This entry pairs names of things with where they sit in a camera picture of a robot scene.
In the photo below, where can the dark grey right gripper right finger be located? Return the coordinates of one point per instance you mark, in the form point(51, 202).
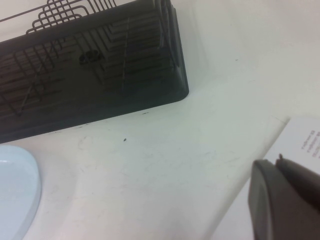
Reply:
point(305, 177)

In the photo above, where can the white printed paper sheet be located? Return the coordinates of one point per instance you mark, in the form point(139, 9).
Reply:
point(297, 137)

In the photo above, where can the light blue round plate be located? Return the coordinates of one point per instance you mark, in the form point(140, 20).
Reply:
point(17, 190)

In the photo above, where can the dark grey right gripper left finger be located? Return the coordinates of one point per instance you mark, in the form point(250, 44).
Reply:
point(282, 212)

